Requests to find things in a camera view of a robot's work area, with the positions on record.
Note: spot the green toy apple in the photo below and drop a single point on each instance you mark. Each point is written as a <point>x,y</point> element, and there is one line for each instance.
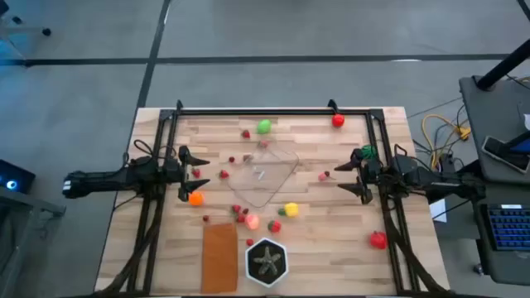
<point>264,126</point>

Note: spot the grey equipment cart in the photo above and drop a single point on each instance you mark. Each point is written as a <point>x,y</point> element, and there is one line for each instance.
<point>492,107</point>

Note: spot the black device blue light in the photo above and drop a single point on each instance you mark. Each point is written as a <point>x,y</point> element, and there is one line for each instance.
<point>12,178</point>

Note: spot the orange toy fruit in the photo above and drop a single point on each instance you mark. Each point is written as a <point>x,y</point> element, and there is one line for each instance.
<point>196,198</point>

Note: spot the green star-shaped succulent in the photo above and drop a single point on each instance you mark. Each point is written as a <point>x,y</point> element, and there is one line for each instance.
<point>267,260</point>

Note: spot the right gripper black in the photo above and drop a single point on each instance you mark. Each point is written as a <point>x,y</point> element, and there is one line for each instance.
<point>371,170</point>

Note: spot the red toy bell pepper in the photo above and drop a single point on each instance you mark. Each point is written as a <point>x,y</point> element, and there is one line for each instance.
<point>378,240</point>

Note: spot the pink toy peach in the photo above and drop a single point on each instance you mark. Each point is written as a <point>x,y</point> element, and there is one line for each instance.
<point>251,222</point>

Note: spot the grey metal shelf cart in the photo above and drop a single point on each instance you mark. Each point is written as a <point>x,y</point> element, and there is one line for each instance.
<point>25,215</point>

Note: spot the white paper sheet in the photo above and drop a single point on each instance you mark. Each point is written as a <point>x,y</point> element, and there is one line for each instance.
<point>438,210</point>

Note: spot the yellow toy pepper green stem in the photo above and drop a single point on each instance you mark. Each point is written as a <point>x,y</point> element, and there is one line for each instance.
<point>291,210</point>

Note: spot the thick black slanted pole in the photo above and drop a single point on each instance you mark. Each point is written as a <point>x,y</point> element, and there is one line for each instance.
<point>503,66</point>

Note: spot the laptop with blue keyboard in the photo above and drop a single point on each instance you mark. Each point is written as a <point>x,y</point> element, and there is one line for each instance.
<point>509,227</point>

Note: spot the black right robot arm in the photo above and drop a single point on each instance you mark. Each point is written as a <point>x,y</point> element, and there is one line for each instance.
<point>435,182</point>

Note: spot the small pink toy radish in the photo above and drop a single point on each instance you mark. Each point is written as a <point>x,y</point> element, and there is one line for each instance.
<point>322,177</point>

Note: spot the office chair wheel base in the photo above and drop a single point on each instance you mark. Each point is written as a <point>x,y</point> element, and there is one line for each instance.
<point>25,29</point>

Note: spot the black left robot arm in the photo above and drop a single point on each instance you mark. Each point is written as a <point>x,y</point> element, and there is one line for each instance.
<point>103,180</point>

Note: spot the folded orange cloth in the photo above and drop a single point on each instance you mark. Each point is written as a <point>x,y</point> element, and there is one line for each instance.
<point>219,257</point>

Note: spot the dark red toy cherry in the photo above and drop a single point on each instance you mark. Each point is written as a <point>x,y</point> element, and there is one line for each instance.
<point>327,174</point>

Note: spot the green striped toy watermelon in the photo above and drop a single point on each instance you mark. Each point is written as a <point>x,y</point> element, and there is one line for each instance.
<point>369,151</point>

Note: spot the white hexagonal planter pot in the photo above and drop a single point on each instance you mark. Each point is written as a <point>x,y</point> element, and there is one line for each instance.
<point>249,269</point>

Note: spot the red toy tomato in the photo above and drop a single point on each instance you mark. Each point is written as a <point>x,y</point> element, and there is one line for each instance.
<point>338,120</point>

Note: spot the black metal rig frame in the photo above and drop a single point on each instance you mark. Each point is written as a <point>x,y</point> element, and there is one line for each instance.
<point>269,111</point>

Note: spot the clear plastic tupperware container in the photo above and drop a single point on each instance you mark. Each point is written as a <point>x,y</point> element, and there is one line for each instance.
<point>265,182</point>

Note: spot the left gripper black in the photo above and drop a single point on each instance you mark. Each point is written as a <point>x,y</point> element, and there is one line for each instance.
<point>174,171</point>

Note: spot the small red toy strawberry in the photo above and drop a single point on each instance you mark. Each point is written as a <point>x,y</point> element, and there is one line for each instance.
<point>246,133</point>
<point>240,217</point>
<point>236,208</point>
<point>196,172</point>
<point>224,174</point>

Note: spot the large red toy strawberry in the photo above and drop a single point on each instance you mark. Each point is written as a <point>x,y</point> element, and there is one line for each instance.
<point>274,226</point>

